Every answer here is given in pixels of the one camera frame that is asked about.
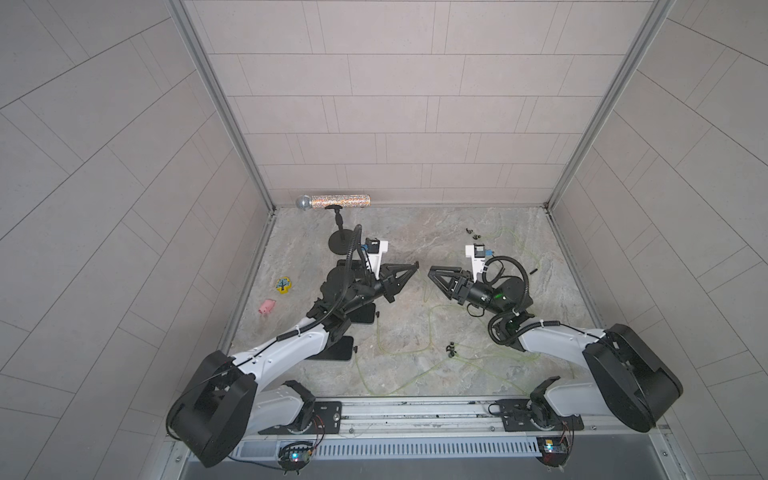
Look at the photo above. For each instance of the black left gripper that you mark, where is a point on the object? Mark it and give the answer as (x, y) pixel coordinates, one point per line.
(391, 288)

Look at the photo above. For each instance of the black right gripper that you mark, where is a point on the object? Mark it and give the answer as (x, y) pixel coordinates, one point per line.
(462, 289)

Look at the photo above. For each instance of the blue-edged smartphone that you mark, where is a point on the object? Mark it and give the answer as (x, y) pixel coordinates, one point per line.
(342, 350)
(366, 314)

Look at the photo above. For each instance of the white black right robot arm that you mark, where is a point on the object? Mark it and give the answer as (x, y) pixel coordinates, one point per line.
(627, 379)

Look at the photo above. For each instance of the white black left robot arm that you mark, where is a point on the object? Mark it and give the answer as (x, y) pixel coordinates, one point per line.
(230, 397)

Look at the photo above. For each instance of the black round microphone stand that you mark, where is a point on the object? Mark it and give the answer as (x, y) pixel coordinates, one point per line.
(342, 238)

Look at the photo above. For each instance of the yellow tree eraser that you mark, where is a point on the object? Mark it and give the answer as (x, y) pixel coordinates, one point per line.
(283, 285)

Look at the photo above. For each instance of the glitter handheld microphone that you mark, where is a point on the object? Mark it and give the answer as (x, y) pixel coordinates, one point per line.
(307, 202)

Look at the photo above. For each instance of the pink eraser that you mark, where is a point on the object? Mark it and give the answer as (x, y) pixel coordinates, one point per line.
(266, 307)

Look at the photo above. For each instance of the right controller board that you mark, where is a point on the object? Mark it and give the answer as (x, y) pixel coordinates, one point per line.
(554, 451)

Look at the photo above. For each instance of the controller board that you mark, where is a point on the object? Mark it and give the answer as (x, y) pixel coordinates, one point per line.
(554, 451)
(295, 456)

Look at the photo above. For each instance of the left controller board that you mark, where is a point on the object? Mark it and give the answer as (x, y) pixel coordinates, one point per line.
(295, 456)

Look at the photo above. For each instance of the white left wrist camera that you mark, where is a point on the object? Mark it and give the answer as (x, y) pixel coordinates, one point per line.
(374, 250)

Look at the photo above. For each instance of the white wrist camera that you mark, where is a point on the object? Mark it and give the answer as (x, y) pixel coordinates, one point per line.
(374, 250)
(477, 253)

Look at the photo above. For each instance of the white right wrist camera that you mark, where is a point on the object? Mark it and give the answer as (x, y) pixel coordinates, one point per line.
(477, 253)

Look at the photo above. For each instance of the aluminium front rail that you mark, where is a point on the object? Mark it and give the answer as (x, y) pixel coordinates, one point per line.
(421, 416)

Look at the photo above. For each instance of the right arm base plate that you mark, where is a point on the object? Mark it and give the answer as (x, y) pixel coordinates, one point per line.
(526, 415)

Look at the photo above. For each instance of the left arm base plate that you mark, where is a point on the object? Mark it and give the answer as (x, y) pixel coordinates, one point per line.
(325, 418)

